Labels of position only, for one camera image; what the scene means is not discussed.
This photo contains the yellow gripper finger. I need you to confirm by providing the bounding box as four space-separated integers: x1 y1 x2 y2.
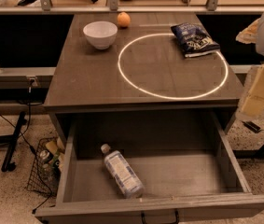
236 19 259 44
239 64 264 116

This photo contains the blue plastic water bottle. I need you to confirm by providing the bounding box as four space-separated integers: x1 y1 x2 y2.
101 144 144 199

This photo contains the open grey top drawer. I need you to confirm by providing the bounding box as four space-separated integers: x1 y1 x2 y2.
35 109 264 224

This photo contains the black power adapter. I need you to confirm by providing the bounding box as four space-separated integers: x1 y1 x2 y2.
243 121 261 133

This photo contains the dark blue chip bag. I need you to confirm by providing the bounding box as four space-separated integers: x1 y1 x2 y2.
171 22 220 58

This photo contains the orange fruit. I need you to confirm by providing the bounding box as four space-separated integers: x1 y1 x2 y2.
117 12 131 28

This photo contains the white ceramic bowl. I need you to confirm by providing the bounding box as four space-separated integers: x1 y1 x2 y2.
83 21 118 49

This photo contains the metal can in basket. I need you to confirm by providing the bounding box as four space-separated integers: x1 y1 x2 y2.
39 150 51 163

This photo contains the black metal stand leg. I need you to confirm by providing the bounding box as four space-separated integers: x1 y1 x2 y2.
1 111 26 172

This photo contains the black drawer handle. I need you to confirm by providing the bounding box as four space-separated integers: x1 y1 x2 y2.
141 211 180 224

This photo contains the black wire basket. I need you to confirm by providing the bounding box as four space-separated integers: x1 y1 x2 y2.
27 138 61 197

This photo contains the black floor cable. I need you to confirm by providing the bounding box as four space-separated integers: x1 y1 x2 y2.
0 77 56 216

